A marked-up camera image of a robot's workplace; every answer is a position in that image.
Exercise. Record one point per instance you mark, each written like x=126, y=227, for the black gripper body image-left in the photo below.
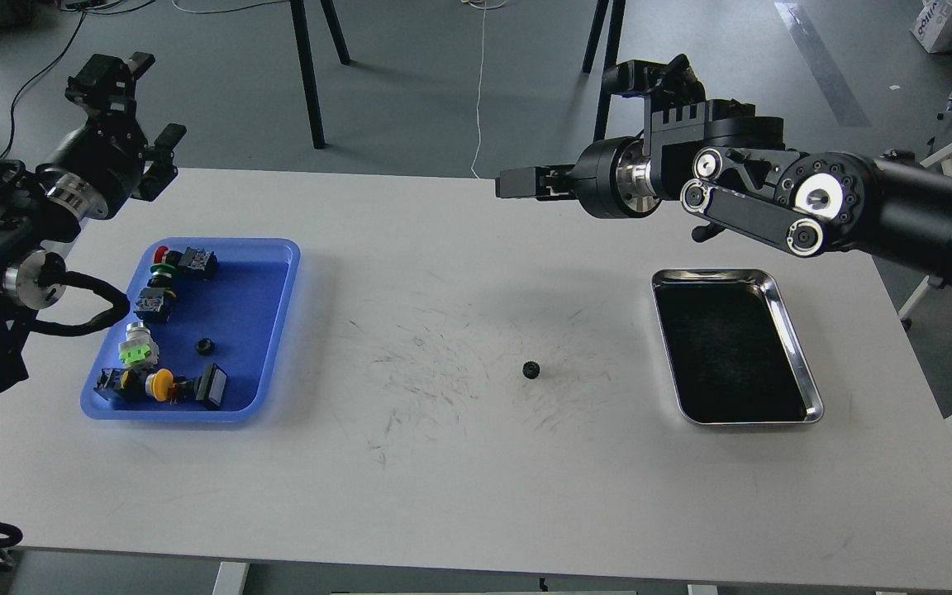
x=94, y=170

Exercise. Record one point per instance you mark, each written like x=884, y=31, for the image-right gripper finger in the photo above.
x=545, y=182

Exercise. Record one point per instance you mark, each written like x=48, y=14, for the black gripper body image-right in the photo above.
x=612, y=180

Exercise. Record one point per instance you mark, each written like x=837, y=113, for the image-left gripper finger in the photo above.
x=159, y=157
x=105, y=87

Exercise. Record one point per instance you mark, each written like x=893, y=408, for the small black gear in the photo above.
x=530, y=369
x=205, y=346

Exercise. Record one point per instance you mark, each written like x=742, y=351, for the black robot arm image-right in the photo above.
x=728, y=166

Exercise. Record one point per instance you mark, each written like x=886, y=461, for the blue plastic tray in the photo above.
x=243, y=309

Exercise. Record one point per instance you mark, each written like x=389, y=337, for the silver metal tray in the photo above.
x=734, y=354

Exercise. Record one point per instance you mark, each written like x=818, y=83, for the red mushroom push button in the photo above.
x=192, y=262

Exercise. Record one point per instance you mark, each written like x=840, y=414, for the black table leg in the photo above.
x=594, y=35
x=309, y=83
x=336, y=33
x=613, y=30

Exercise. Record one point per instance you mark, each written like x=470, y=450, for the black table leg far right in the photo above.
x=594, y=35

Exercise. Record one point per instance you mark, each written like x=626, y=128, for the yellow mushroom push button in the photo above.
x=133, y=385

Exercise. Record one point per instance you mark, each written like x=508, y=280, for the black table leg far left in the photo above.
x=336, y=33

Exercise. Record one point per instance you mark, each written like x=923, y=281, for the cardboard box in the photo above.
x=932, y=28

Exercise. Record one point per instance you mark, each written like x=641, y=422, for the black switch block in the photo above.
x=154, y=305

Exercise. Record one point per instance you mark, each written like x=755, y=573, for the green push button switch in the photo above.
x=139, y=349

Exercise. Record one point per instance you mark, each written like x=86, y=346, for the black rectangular indicator switch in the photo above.
x=207, y=389

